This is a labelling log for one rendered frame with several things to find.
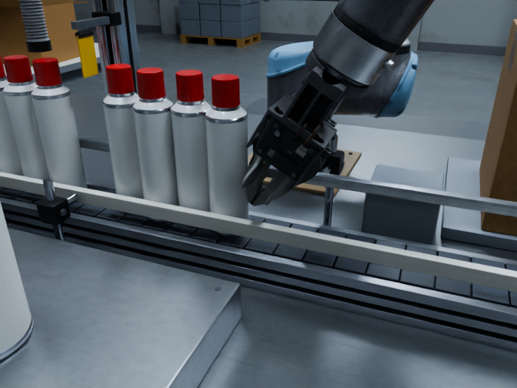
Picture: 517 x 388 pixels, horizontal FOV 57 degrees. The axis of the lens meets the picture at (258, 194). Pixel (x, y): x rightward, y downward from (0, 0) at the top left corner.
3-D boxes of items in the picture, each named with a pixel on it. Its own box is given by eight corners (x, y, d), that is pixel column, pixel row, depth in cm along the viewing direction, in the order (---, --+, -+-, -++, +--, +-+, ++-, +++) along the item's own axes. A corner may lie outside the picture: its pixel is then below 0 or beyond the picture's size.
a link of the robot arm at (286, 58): (271, 104, 99) (271, 36, 93) (336, 107, 97) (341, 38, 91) (261, 122, 89) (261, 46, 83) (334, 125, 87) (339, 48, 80)
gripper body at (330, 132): (240, 149, 52) (296, 55, 45) (267, 126, 59) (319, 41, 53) (297, 191, 52) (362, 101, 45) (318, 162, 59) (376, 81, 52)
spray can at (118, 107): (110, 208, 70) (88, 66, 61) (137, 195, 74) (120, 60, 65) (135, 218, 67) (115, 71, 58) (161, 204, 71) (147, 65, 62)
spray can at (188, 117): (171, 221, 67) (158, 73, 58) (196, 206, 71) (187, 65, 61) (200, 232, 64) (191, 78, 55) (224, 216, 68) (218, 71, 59)
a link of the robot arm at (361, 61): (341, 5, 50) (405, 49, 50) (318, 43, 53) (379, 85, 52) (324, 12, 44) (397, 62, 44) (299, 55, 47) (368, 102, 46)
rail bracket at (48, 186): (48, 260, 67) (30, 182, 62) (63, 249, 69) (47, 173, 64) (67, 265, 66) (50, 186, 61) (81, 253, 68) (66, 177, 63)
